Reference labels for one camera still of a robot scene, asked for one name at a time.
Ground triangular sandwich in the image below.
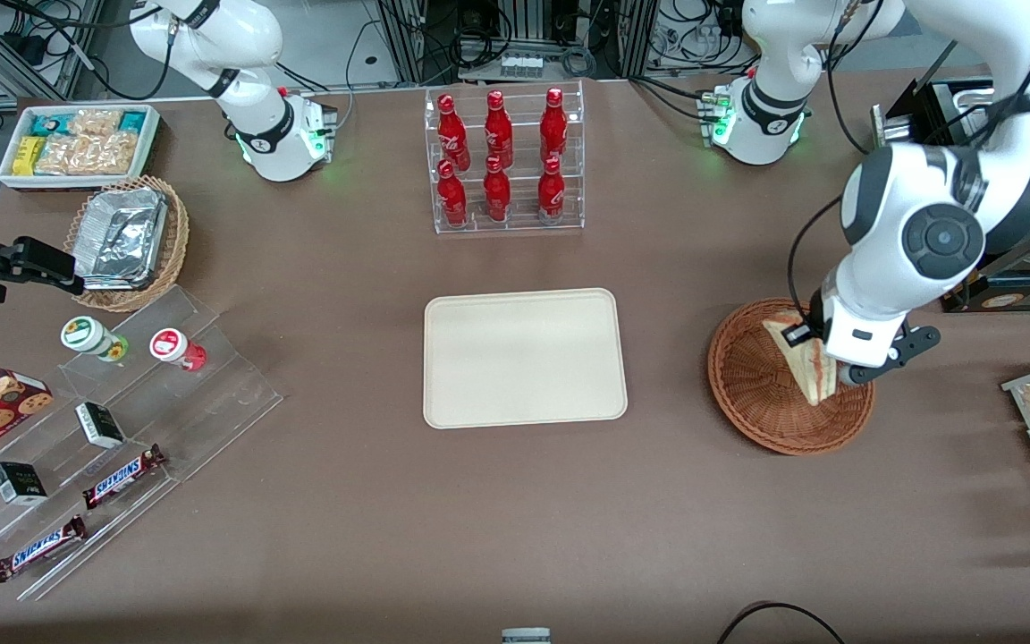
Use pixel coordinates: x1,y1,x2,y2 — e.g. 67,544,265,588
763,308,840,407

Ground brown round wicker basket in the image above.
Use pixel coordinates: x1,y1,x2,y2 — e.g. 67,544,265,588
707,297,876,457

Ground light wicker basket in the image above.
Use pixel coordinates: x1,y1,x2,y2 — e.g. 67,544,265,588
63,175,190,313

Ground cream rectangular plastic tray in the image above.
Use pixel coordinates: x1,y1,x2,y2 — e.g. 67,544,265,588
423,287,629,431

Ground green-lidded sunflower jar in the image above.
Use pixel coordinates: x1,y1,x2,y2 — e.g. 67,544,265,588
60,315,130,362

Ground white snack bin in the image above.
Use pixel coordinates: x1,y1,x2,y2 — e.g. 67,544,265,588
0,104,162,192

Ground yellow snack packet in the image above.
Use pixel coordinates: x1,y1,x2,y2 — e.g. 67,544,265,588
13,135,46,176

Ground red-lidded small jar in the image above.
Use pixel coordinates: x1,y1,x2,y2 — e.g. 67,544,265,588
149,327,208,373

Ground small black carton box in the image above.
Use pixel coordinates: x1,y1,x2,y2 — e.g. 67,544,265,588
74,402,126,450
0,461,49,507

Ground clear acrylic stepped shelf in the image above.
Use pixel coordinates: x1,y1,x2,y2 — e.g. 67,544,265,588
0,284,284,603

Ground Snickers chocolate bar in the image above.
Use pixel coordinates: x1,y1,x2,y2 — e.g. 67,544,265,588
0,514,88,584
82,444,166,511

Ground red cola bottle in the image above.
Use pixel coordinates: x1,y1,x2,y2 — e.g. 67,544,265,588
536,156,567,225
436,93,472,172
539,87,569,167
482,154,513,224
483,89,515,170
436,158,470,228

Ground clear acrylic bottle rack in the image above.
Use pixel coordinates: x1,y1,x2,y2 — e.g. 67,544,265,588
425,80,586,236

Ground white power strip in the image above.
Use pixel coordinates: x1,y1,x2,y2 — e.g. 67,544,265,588
498,53,545,82

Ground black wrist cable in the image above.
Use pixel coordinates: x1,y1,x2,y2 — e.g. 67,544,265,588
786,195,847,328

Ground black looped floor cable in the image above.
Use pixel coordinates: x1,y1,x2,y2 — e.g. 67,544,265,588
715,600,848,644

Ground aluminium profile frame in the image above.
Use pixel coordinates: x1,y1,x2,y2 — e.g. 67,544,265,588
376,0,660,87

